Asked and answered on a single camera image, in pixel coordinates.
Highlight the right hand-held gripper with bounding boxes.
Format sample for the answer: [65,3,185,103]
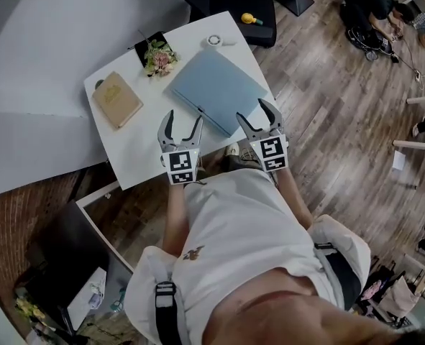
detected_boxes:
[235,98,289,173]

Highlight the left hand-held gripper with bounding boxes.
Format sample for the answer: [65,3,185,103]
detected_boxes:
[157,109,204,185]

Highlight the light blue laptop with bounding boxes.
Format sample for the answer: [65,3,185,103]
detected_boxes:
[163,50,270,139]

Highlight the person's right forearm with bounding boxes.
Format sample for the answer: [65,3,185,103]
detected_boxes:
[275,167,314,229]

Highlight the person's left forearm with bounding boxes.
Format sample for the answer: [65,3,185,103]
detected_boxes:
[161,183,191,259]

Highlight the white table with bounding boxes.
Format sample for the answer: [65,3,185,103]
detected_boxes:
[83,11,280,190]

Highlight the tan notebook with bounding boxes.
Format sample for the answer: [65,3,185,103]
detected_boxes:
[91,70,144,130]

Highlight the pink flower bouquet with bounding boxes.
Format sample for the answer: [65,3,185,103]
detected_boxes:
[143,40,180,78]

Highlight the black tray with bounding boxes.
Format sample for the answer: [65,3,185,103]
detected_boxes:
[134,31,170,68]

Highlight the yellow toy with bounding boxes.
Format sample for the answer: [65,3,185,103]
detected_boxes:
[241,12,263,27]

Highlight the person's white shirt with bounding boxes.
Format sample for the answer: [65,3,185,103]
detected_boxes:
[124,169,371,345]

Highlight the dark grey side table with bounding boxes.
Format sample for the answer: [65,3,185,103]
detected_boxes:
[68,180,136,276]

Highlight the black office chair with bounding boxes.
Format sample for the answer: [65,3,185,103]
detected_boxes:
[168,0,278,48]

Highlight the black bag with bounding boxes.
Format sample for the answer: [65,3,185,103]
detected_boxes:
[347,27,393,61]

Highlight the white paper sheet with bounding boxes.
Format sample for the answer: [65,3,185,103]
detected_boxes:
[393,150,407,172]

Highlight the dark top white leg desk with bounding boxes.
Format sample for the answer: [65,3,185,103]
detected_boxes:
[393,95,425,190]

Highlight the teal glass object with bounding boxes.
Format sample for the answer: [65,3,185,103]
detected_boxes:
[111,287,127,312]

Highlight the person's neck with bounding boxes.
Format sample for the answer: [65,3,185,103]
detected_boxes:
[201,271,414,345]

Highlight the yellow flower bunch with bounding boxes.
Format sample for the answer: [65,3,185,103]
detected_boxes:
[14,296,46,323]

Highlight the grey black shoulder strap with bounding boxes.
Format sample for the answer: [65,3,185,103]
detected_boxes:
[154,281,184,345]
[313,241,362,311]

